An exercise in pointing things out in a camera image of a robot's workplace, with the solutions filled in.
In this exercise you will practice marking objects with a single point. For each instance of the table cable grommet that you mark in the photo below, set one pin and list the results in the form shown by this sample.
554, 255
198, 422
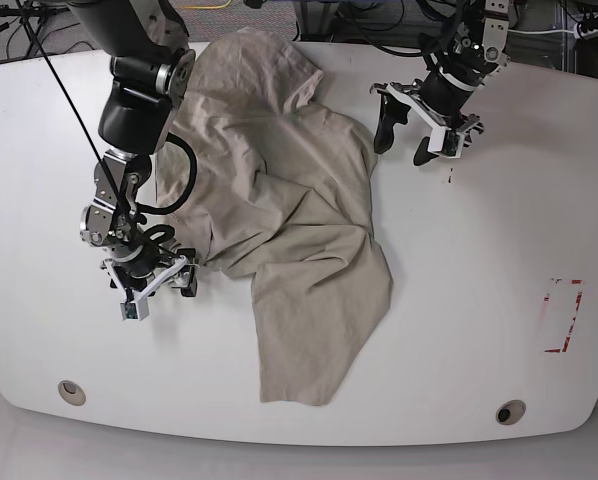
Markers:
511, 412
71, 393

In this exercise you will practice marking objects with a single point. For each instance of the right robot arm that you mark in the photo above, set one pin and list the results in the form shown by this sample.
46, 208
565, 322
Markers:
151, 63

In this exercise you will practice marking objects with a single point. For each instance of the red tape rectangle marking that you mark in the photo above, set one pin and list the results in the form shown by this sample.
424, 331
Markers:
559, 312

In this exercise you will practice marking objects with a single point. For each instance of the right table cable grommet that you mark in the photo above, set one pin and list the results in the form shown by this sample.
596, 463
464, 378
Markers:
511, 412

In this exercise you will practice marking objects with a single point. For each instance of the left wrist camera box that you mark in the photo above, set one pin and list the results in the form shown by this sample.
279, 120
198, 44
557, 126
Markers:
452, 145

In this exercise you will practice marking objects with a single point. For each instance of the left table cable grommet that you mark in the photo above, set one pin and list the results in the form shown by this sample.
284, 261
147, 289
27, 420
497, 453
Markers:
71, 393

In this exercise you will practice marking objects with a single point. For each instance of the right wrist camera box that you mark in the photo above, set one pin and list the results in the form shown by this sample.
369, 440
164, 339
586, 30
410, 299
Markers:
134, 310

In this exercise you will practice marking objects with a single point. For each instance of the beige T-shirt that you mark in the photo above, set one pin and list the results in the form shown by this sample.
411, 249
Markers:
283, 196

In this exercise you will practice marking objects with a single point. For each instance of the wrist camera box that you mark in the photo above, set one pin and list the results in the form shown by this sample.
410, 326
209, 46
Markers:
134, 310
452, 145

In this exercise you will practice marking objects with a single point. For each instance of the black tripod stand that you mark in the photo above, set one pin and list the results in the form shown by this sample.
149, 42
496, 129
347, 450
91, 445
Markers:
44, 19

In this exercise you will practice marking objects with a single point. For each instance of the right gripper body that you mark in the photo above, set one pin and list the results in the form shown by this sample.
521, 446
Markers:
136, 274

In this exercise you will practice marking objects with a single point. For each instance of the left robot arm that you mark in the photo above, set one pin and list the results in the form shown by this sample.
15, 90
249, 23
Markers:
469, 49

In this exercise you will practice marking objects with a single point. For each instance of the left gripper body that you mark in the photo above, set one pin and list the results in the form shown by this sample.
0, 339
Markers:
438, 102

